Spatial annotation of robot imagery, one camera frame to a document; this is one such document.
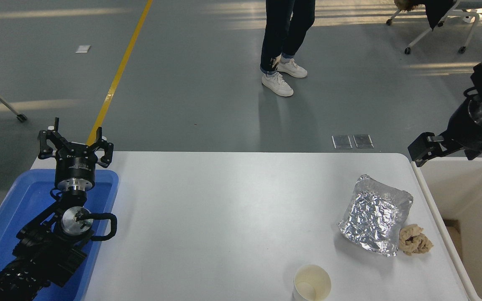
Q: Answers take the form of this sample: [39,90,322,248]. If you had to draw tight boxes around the black cloth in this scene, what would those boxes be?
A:
[422,0,455,31]

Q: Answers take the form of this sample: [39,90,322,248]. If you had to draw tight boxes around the white paper cup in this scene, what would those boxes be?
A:
[293,264,332,301]

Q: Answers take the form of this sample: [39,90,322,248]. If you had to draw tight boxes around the large pale bin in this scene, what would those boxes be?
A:
[410,157,482,301]

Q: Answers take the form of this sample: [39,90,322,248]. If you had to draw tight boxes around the white wheeled chair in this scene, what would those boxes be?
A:
[385,0,482,55]

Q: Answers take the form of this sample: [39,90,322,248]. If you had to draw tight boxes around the crumpled tan paper ball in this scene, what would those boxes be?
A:
[399,224,433,256]

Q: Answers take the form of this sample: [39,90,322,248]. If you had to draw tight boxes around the blue plastic tray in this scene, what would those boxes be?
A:
[0,168,119,301]

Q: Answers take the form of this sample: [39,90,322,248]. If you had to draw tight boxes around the person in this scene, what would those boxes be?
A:
[260,0,316,97]

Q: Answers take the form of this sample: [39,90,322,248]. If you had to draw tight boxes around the crumpled silver foil tray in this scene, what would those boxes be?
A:
[338,174,414,257]

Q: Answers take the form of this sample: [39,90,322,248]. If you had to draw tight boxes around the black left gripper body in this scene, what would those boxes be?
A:
[54,143,100,183]

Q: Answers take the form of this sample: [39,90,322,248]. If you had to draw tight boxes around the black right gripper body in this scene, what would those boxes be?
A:
[446,99,482,151]

